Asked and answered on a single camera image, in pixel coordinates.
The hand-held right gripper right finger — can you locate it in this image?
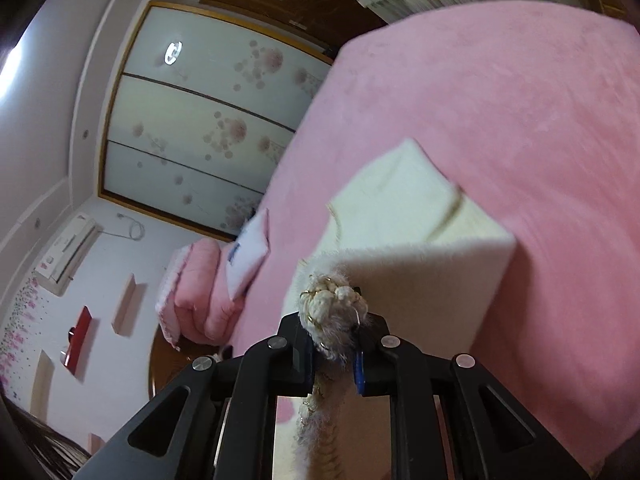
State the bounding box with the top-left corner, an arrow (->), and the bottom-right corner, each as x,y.
350,314 -> 591,480

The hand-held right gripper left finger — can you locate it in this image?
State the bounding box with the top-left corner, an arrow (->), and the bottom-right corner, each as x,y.
75,312 -> 316,480

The white fuzzy cardigan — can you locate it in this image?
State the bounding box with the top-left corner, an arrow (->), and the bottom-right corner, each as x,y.
280,137 -> 517,480

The folded pink quilt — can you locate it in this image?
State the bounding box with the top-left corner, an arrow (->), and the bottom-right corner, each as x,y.
155,237 -> 251,351

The white pillow with blue print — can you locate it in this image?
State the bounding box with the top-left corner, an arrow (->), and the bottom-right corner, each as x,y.
225,207 -> 273,296

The wooden headboard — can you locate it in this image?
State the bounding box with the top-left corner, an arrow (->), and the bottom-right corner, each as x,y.
147,332 -> 236,406

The floral sliding-door wardrobe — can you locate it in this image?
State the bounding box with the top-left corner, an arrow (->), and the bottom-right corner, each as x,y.
97,1 -> 335,241

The white air conditioner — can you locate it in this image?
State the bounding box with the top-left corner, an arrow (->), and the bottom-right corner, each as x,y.
39,214 -> 103,297

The person's dark hair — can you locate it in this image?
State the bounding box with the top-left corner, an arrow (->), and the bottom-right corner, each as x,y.
0,395 -> 93,480

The pink plush bed blanket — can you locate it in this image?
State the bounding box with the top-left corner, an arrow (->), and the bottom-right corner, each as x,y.
220,2 -> 640,476

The wooden wall shelf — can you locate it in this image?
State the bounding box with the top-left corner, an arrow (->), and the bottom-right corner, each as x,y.
111,273 -> 148,338
36,350 -> 55,413

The white coiled cable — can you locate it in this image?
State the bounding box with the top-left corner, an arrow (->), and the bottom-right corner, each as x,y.
117,212 -> 146,241

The red wall shelf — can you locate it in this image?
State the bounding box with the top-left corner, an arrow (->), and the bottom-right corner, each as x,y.
59,305 -> 93,376

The pink floral wall decal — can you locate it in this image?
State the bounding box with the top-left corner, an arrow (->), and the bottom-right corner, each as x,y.
0,270 -> 48,401

